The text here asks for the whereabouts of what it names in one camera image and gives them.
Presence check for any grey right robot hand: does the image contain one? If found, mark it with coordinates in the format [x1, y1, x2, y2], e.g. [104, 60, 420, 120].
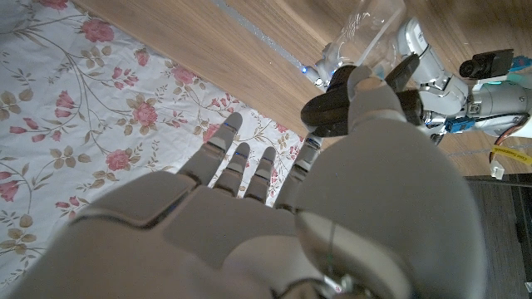
[7, 64, 490, 299]

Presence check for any floral backdrop cloth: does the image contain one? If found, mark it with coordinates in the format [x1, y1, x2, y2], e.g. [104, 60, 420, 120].
[0, 0, 308, 287]

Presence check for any clear plastic dispenser bottle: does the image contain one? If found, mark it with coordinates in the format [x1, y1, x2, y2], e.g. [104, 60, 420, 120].
[328, 0, 411, 80]

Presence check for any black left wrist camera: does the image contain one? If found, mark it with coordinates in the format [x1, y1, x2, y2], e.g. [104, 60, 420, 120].
[459, 48, 515, 80]

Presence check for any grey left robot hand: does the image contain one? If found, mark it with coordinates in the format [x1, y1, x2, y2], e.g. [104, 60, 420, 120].
[305, 16, 532, 146]

